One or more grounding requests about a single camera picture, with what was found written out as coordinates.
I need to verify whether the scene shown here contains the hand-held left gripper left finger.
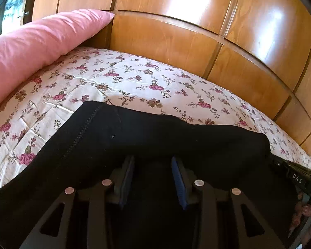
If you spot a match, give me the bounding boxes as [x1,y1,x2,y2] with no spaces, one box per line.
[19,155,135,249]

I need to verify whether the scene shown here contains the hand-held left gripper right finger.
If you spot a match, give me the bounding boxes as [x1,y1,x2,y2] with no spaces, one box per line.
[171,156,286,249]

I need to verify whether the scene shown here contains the black pants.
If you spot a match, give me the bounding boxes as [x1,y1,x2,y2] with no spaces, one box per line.
[0,101,311,249]

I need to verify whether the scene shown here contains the floral bed sheet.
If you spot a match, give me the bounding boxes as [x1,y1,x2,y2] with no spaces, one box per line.
[0,46,311,195]

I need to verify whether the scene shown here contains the wooden wardrobe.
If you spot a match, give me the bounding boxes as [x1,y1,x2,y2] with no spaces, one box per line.
[31,0,311,159]

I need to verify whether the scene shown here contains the pink pillow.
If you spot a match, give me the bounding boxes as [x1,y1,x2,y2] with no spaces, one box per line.
[0,9,115,115]

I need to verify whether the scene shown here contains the window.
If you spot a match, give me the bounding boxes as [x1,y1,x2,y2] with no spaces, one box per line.
[0,0,40,42]

